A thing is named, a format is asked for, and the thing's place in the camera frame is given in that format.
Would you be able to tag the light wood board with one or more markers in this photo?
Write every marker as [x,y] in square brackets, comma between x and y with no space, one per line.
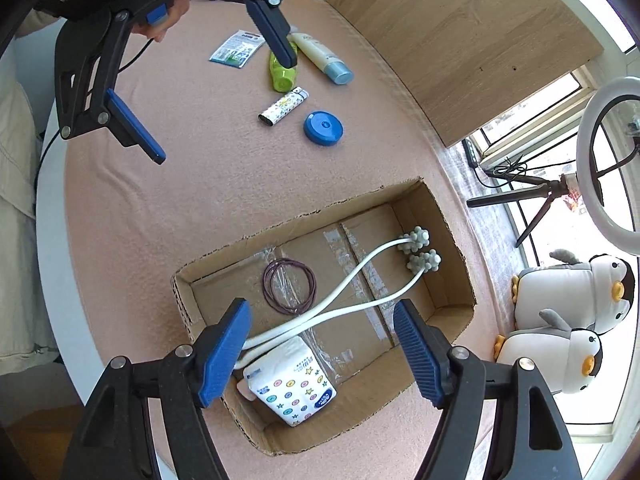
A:
[475,35]

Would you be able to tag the white window frame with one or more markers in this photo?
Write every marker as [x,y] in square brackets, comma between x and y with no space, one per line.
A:
[600,412]

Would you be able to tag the white lotion bottle blue cap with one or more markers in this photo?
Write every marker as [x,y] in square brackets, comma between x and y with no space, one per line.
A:
[320,55]

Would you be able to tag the large penguin plush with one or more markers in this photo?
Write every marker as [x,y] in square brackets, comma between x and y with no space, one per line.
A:
[560,290]

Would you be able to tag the dotted white tissue pack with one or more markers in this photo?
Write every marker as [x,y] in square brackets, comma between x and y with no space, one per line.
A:
[295,385]

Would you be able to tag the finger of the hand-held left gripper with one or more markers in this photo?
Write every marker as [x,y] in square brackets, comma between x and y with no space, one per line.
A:
[137,127]
[292,55]

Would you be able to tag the person's left hand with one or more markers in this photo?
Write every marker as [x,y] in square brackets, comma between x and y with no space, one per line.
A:
[175,12]

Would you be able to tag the blue round tape measure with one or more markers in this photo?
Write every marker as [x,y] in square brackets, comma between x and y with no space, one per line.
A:
[322,129]

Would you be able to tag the white neck massager grey balls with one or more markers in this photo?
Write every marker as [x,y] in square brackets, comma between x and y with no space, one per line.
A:
[422,260]

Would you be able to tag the black tripod stand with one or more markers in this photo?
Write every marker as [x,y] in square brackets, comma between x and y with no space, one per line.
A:
[510,195]

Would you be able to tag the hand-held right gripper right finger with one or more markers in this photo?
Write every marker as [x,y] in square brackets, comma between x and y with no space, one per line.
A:
[420,355]

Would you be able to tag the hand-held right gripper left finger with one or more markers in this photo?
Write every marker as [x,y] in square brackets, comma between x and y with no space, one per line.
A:
[225,355]

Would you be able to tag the black phone clamp gooseneck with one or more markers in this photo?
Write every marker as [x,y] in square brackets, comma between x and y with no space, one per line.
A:
[633,127]

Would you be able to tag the cardboard box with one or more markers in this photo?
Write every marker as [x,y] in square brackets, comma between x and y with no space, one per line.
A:
[310,245]

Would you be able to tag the green tube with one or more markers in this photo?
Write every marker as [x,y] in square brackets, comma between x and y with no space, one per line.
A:
[281,77]

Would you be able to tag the small penguin plush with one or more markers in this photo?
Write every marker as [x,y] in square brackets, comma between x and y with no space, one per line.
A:
[550,360]

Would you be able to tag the patterned white lighter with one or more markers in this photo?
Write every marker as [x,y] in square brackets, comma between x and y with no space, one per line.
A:
[282,107]

